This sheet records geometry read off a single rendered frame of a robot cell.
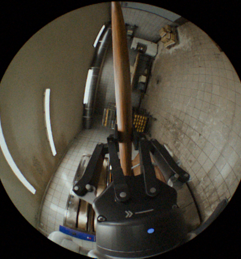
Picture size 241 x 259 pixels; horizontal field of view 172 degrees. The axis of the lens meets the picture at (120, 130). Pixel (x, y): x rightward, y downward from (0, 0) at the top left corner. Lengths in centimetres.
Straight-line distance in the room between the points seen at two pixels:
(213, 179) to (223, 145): 52
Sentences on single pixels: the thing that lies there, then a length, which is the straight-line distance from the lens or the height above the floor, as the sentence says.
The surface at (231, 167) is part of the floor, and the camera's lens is 154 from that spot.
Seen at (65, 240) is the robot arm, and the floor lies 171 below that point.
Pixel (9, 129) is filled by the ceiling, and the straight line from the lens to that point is 116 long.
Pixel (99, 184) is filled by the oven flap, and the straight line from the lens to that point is 181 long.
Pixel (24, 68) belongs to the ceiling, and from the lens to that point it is 123.
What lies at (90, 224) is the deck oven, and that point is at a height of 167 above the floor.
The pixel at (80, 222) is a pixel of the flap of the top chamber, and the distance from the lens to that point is 162.
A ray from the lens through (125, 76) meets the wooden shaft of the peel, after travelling 16.
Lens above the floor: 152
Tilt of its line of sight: 7 degrees down
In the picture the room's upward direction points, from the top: 81 degrees counter-clockwise
